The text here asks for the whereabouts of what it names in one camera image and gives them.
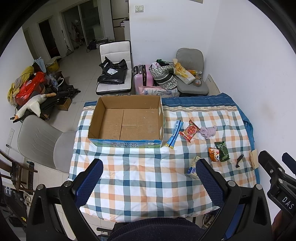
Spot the small milk carton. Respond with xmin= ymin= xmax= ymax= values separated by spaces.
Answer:
xmin=186 ymin=156 xmax=201 ymax=179

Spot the orange snack packet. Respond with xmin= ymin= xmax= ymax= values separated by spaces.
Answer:
xmin=208 ymin=148 xmax=220 ymax=162

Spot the green snack packet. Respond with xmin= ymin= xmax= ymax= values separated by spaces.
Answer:
xmin=215 ymin=141 xmax=230 ymax=162

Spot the purple soft cloth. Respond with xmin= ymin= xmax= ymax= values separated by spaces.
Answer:
xmin=200 ymin=126 xmax=217 ymax=140

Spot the red snack packet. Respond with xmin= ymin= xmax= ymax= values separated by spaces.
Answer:
xmin=179 ymin=120 xmax=200 ymax=143

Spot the long blue snack packet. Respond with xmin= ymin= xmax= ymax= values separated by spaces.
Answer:
xmin=165 ymin=120 xmax=183 ymax=149

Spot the black clip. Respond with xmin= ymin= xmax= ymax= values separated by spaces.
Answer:
xmin=236 ymin=154 xmax=244 ymax=168

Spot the plaid checked blanket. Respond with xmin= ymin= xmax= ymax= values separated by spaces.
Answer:
xmin=69 ymin=93 xmax=260 ymax=222

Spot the grey plastic chair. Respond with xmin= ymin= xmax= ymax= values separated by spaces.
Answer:
xmin=17 ymin=115 xmax=76 ymax=173

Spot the wooden chair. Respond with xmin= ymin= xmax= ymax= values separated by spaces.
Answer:
xmin=1 ymin=151 xmax=38 ymax=195

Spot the open cardboard box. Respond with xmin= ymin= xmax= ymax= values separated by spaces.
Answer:
xmin=88 ymin=95 xmax=165 ymax=148

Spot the white goose plush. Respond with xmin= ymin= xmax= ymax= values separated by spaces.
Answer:
xmin=10 ymin=93 xmax=57 ymax=121

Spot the floral pillow package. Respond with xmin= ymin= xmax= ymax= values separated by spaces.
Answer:
xmin=135 ymin=86 xmax=179 ymax=98

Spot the yellow bread bag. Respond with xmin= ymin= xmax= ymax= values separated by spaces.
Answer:
xmin=173 ymin=59 xmax=195 ymax=85

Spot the red plastic bag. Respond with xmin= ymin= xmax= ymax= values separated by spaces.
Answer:
xmin=15 ymin=72 xmax=45 ymax=106

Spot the white padded chair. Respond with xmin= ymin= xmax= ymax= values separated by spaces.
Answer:
xmin=96 ymin=41 xmax=132 ymax=95

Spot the yellow clothes pile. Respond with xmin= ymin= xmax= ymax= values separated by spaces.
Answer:
xmin=7 ymin=66 xmax=34 ymax=106

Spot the black plastic bag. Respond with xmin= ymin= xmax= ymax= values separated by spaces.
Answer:
xmin=97 ymin=57 xmax=128 ymax=85

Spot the patterned tote bag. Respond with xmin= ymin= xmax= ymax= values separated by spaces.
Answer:
xmin=149 ymin=61 xmax=178 ymax=90

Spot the grey office chair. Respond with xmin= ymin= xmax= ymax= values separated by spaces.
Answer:
xmin=176 ymin=48 xmax=209 ymax=96

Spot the pink suitcase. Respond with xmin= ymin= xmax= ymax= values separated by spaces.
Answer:
xmin=133 ymin=64 xmax=154 ymax=94

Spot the wall switch panel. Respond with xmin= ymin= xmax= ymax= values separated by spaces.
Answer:
xmin=134 ymin=5 xmax=144 ymax=13

